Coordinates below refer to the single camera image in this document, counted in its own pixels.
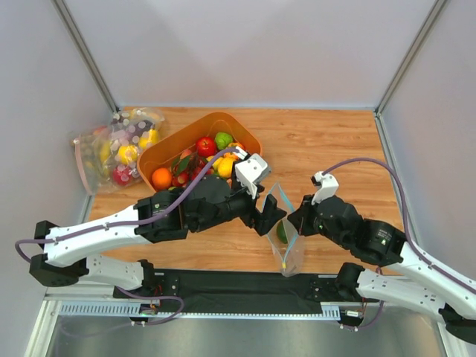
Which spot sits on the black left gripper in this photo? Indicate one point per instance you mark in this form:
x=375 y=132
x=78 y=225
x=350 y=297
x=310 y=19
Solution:
x=256 y=208

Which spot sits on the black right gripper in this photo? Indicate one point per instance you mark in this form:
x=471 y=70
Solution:
x=305 y=212

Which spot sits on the blue zip top bag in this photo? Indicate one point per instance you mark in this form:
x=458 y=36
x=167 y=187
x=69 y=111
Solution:
x=289 y=258

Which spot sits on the fake orange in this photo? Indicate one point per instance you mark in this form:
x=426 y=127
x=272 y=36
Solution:
x=162 y=178

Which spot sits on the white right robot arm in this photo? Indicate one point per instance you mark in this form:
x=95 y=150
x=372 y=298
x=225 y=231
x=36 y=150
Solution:
x=378 y=243

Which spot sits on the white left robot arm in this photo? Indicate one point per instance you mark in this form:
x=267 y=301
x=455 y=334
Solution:
x=73 y=254

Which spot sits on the yellow fake lemon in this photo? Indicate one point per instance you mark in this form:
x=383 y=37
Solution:
x=225 y=167

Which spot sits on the yellow fake mango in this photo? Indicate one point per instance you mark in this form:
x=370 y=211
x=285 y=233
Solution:
x=216 y=163

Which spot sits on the orange fake tomato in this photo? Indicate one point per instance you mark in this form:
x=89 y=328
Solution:
x=236 y=144

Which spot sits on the green fake pepper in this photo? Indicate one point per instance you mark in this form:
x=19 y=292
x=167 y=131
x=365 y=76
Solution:
x=222 y=140

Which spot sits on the red fake apple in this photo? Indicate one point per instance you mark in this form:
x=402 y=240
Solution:
x=206 y=147

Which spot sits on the pink fake peach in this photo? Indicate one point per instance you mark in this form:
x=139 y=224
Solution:
x=186 y=153

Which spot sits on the polka dot plastic bag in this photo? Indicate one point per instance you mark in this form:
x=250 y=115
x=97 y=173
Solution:
x=133 y=131

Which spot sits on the pink zip top bag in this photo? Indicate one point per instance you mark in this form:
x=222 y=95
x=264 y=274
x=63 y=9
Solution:
x=101 y=156

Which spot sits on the black base mat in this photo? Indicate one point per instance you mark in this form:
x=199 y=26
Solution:
x=213 y=291

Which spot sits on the orange plastic basket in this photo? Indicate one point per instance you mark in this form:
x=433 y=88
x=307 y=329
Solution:
x=166 y=150

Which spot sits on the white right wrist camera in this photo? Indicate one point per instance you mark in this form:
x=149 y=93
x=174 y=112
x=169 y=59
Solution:
x=326 y=185

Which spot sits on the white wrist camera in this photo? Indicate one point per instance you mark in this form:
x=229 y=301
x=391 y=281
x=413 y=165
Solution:
x=249 y=170
x=326 y=185

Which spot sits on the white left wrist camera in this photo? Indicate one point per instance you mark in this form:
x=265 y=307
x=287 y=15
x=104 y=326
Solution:
x=249 y=170

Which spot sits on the grey slotted cable duct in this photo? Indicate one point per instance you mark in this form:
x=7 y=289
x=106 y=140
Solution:
x=130 y=309

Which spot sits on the right aluminium frame post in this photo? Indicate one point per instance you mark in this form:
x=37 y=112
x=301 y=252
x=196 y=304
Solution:
x=422 y=34

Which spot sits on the aluminium frame post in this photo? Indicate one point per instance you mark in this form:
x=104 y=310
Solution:
x=77 y=38
x=422 y=34

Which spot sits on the left aluminium frame post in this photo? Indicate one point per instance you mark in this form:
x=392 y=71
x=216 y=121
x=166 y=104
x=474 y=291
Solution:
x=77 y=38

